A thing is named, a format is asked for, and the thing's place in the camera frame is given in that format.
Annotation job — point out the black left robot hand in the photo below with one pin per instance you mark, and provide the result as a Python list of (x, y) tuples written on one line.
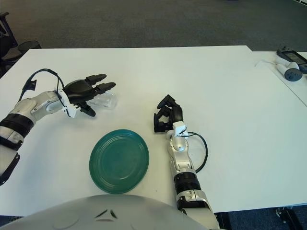
[(79, 89)]

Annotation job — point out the grey robot torso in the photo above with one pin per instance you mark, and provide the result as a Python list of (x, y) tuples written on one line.
[(103, 213)]

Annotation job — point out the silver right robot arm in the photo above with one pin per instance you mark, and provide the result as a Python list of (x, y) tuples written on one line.
[(178, 146)]

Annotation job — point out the black office chair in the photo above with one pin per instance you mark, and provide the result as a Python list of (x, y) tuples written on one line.
[(6, 40)]

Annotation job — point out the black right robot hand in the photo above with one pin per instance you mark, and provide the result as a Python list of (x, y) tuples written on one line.
[(177, 115)]

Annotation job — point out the black table leg base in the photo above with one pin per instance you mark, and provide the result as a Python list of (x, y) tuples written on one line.
[(287, 216)]

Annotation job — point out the green round plate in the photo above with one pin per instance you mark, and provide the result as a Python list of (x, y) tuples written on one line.
[(119, 161)]

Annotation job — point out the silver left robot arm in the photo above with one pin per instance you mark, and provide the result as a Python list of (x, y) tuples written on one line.
[(26, 105)]

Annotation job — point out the clear plastic bottle blue cap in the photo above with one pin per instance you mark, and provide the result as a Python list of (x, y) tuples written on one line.
[(108, 101)]

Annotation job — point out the white grey VR controller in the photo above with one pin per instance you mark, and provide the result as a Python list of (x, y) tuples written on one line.
[(291, 75)]

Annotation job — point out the dark handheld screen device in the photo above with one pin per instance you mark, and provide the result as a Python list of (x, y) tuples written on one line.
[(291, 55)]

